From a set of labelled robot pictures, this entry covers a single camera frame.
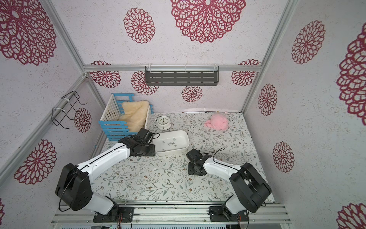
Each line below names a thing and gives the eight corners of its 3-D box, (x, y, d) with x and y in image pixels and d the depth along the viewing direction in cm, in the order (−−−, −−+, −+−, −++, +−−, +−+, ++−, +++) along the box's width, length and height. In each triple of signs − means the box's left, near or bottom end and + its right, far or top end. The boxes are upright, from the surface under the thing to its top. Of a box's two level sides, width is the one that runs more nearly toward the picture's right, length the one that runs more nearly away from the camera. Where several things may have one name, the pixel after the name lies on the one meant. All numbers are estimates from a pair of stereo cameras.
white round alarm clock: (153, 125, 115) (152, 121, 112) (161, 117, 121) (161, 113, 117) (165, 132, 111) (164, 128, 107) (173, 123, 117) (173, 119, 113)
